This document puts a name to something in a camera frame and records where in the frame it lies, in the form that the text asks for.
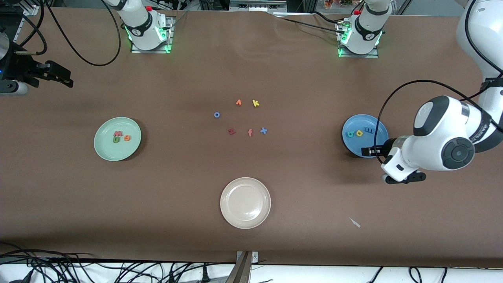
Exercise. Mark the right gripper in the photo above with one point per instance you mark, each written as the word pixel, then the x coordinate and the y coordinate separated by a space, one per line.
pixel 19 67

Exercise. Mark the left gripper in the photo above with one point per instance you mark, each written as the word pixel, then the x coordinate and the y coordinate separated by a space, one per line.
pixel 386 148

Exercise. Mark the blue foam letter E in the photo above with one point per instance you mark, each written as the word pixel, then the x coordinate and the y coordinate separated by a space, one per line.
pixel 369 129

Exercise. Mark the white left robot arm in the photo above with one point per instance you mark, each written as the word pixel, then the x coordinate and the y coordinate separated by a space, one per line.
pixel 458 151

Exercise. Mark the blue plate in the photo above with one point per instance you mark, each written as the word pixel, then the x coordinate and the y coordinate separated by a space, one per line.
pixel 353 145

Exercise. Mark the small white paper scrap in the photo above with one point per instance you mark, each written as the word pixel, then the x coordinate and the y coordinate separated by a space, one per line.
pixel 355 222

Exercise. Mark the green plate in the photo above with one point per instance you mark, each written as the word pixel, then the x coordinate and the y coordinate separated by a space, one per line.
pixel 106 147

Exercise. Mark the beige plate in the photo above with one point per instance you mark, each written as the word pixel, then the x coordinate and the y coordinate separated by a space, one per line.
pixel 245 203

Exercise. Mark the colourful flower item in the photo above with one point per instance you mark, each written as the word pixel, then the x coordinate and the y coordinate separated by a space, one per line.
pixel 334 4

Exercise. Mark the dark grey metal bar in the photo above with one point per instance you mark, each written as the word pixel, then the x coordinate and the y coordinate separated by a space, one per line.
pixel 240 271

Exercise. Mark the grey metal box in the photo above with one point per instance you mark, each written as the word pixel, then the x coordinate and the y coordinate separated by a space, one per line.
pixel 255 6

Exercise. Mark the black power plug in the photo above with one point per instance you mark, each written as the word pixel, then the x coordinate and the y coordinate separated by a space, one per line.
pixel 204 275
pixel 171 277

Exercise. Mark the aluminium frame profile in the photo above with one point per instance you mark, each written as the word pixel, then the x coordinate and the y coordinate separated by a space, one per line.
pixel 29 8

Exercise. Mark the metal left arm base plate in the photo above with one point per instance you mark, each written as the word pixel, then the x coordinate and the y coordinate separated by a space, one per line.
pixel 373 56

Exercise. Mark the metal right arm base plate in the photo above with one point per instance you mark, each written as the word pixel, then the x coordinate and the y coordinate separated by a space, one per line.
pixel 171 37

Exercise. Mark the silver table edge bracket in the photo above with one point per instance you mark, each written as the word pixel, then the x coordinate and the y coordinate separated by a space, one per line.
pixel 255 256

